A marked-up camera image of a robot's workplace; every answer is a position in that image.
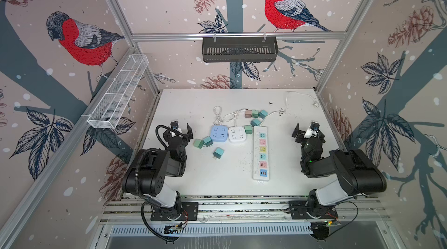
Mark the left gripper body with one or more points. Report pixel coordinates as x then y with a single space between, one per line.
179 135

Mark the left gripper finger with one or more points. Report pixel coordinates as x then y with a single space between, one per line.
190 132
174 125

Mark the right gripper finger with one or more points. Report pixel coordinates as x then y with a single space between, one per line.
297 133
314 125

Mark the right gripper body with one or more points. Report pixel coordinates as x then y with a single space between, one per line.
311 139

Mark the teal plug adapter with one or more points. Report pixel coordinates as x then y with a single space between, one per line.
218 153
256 122
262 114

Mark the long white power strip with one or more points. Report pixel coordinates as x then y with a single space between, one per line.
261 158

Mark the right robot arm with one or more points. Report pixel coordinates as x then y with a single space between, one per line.
355 175

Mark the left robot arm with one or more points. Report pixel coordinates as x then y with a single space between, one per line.
145 177

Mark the green plug adapter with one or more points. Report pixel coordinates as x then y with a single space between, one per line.
198 143
248 129
255 113
208 141

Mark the brown plug adapter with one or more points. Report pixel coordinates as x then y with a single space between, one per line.
248 113

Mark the blue square power socket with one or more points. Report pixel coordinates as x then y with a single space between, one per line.
219 133

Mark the white square power socket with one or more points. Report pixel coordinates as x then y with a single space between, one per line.
237 134

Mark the white mesh shelf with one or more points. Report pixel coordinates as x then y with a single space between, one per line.
113 103

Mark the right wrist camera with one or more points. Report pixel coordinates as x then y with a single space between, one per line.
311 133

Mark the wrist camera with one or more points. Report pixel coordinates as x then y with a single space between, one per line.
311 133
179 130

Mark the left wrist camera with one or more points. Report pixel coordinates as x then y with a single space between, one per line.
179 130

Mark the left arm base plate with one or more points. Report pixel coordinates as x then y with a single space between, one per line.
185 211

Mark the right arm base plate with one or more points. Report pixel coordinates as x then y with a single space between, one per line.
301 210

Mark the black wire basket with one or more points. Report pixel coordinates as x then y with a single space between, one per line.
239 49

